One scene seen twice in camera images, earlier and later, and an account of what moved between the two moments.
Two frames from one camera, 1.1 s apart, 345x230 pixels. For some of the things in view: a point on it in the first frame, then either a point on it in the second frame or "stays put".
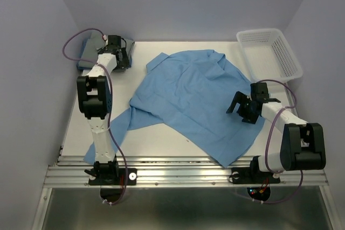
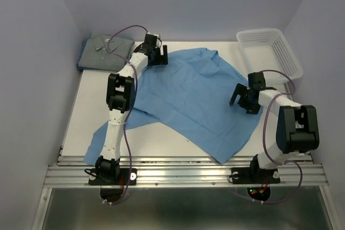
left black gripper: [125, 63] -> [159, 60]
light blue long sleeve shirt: [188, 93] stays put
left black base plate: [131, 176] stays put
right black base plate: [252, 175] stays put
